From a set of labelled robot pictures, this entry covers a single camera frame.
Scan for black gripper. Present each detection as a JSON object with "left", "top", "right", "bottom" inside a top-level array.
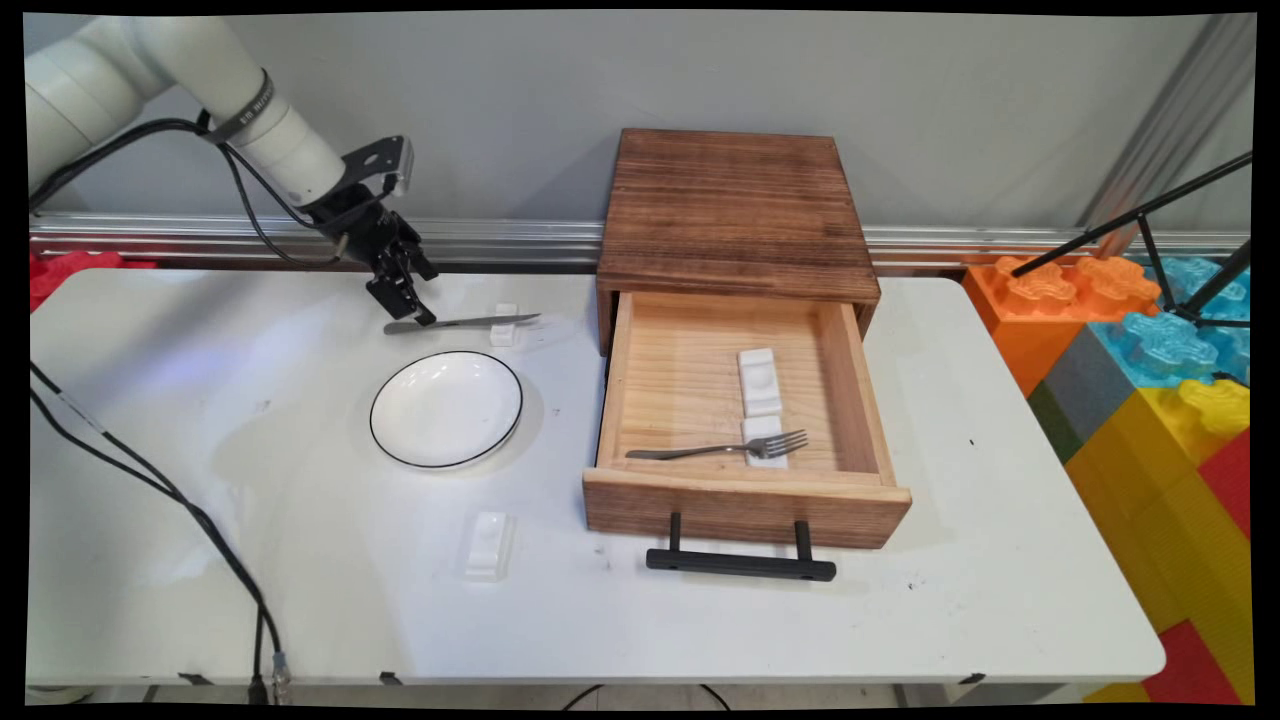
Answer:
[{"left": 305, "top": 180, "right": 439, "bottom": 327}]

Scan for silver serrated table knife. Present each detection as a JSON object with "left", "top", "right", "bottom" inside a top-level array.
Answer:
[{"left": 383, "top": 313, "right": 541, "bottom": 336}]

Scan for white plate black rim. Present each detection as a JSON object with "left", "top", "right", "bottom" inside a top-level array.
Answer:
[{"left": 369, "top": 350, "right": 524, "bottom": 470}]

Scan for red foam block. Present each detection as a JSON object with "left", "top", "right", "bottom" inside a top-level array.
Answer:
[
  {"left": 1198, "top": 430, "right": 1253, "bottom": 541},
  {"left": 30, "top": 250, "right": 156, "bottom": 313},
  {"left": 1140, "top": 620, "right": 1243, "bottom": 706}
]

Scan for dark wooden drawer cabinet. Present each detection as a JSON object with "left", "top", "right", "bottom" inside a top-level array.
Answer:
[{"left": 596, "top": 128, "right": 882, "bottom": 356}]

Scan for silver metal fork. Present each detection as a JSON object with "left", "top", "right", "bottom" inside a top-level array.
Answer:
[{"left": 626, "top": 429, "right": 809, "bottom": 462}]

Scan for orange foam block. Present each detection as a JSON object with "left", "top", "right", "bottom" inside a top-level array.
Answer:
[{"left": 962, "top": 255, "right": 1161, "bottom": 396}]

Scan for green foam block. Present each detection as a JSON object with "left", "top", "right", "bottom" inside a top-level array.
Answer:
[{"left": 1027, "top": 380, "right": 1086, "bottom": 466}]

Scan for grey foam block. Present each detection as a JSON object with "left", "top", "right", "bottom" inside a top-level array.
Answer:
[{"left": 1040, "top": 350, "right": 1141, "bottom": 441}]

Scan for black tripod stand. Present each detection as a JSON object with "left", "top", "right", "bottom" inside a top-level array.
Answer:
[{"left": 1010, "top": 150, "right": 1253, "bottom": 331}]

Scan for blue foam block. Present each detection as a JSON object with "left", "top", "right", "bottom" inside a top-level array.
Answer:
[{"left": 1090, "top": 255, "right": 1251, "bottom": 388}]

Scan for aluminium rail along wall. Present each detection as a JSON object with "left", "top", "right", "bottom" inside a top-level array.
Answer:
[{"left": 30, "top": 212, "right": 1251, "bottom": 273}]

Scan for wrist camera box with bracket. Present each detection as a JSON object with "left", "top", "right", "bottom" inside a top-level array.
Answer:
[{"left": 340, "top": 135, "right": 416, "bottom": 198}]

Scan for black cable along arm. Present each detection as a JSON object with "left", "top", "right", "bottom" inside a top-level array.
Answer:
[{"left": 30, "top": 110, "right": 401, "bottom": 271}]

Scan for black velcro strap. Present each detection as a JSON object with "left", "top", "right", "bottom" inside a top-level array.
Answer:
[{"left": 205, "top": 70, "right": 276, "bottom": 146}]

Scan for black cable across table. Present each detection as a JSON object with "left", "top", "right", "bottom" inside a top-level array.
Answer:
[
  {"left": 30, "top": 388, "right": 271, "bottom": 706},
  {"left": 30, "top": 360, "right": 293, "bottom": 703}
]

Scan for light wooden drawer black handle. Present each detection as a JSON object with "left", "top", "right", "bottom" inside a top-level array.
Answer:
[{"left": 583, "top": 291, "right": 913, "bottom": 583}]

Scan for black cable under table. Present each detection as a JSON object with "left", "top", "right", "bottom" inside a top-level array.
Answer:
[{"left": 560, "top": 684, "right": 733, "bottom": 712}]

